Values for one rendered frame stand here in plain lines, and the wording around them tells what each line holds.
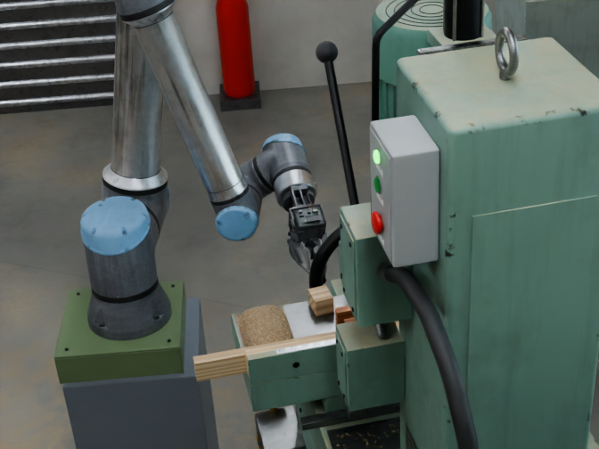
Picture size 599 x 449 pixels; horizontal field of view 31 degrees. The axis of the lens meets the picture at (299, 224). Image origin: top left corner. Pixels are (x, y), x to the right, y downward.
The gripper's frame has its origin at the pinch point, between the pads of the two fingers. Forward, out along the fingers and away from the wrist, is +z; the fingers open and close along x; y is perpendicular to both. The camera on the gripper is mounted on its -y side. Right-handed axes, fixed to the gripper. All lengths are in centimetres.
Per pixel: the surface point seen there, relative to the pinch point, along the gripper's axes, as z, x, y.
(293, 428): 30.9, -12.1, -5.7
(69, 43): -237, -49, -138
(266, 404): 39.4, -19.4, 22.2
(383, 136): 43, -6, 91
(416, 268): 47, 0, 67
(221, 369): 34, -26, 27
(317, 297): 20.7, -6.1, 23.9
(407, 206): 50, -5, 86
